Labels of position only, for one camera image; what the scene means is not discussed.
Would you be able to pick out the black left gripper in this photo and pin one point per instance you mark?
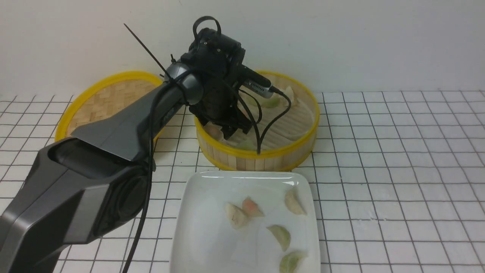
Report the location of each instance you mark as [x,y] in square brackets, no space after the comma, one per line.
[217,61]

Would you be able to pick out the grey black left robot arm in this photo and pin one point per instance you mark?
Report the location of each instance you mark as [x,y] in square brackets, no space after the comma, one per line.
[85,186]

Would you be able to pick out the pink dumpling on plate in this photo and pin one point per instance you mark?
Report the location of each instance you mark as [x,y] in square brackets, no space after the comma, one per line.
[251,208]

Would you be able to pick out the white dumpling on plate right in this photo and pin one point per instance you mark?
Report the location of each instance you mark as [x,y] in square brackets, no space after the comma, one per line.
[292,203]

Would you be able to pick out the white dumpling on plate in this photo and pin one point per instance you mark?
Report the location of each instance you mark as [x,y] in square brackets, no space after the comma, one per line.
[236,216]
[292,203]

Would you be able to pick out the white dumpling on plate left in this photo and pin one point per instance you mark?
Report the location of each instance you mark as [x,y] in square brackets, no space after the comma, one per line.
[236,216]

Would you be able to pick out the white square plate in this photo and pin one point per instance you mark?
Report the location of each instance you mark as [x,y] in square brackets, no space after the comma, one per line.
[205,242]

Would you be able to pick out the green dumpling on plate middle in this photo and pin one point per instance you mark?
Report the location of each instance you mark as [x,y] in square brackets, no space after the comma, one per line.
[281,235]

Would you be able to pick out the green dumpling on plate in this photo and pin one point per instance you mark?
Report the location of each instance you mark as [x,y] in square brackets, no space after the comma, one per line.
[290,262]
[281,235]

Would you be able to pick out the green dumpling on plate bottom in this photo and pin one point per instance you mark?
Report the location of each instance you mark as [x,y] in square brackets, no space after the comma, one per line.
[290,262]

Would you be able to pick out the green dumpling steamer back right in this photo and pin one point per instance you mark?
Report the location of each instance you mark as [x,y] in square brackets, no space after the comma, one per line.
[271,102]

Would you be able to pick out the green dumpling steamer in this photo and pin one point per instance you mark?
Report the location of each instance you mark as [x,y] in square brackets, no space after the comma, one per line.
[246,145]
[271,102]

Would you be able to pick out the white dumpling in steamer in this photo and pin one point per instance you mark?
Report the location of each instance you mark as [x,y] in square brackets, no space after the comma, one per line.
[291,95]

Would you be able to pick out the green dumpling steamer front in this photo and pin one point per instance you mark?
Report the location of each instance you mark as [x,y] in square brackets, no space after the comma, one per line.
[246,145]

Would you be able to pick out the yellow rimmed bamboo steamer basket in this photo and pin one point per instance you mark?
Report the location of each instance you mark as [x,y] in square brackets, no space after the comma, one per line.
[288,142]

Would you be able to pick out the yellow rimmed bamboo steamer lid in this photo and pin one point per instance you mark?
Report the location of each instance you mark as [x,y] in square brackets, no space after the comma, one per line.
[104,99]

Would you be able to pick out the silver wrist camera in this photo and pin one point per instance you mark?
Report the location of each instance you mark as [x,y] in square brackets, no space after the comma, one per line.
[256,82]

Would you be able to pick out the black cable tie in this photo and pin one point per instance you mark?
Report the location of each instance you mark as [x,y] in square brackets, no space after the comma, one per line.
[165,73]

